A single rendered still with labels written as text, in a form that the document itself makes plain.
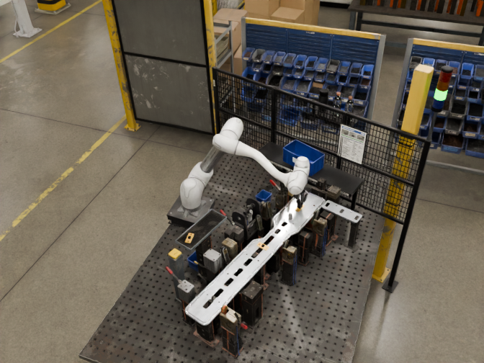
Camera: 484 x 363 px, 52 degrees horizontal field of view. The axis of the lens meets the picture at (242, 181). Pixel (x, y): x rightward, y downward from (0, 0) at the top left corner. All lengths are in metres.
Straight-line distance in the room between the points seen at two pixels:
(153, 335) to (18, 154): 3.73
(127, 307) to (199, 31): 2.97
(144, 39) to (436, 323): 4.04
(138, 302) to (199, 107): 2.90
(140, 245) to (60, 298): 0.85
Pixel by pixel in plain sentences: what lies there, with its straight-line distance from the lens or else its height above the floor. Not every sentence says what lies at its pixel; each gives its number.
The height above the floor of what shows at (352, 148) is 1.27.
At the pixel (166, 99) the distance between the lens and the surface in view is 5.95.
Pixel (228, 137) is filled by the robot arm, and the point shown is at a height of 1.54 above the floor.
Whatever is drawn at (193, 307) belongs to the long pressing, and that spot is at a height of 1.00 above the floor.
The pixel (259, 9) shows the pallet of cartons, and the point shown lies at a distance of 7.56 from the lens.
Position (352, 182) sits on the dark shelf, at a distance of 3.88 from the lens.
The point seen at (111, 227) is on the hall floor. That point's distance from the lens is 5.13.
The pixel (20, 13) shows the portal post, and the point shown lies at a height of 0.39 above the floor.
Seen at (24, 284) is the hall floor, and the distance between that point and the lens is 4.91.
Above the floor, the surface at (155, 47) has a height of 1.18.
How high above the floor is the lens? 3.49
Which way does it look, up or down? 40 degrees down
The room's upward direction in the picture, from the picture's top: 2 degrees counter-clockwise
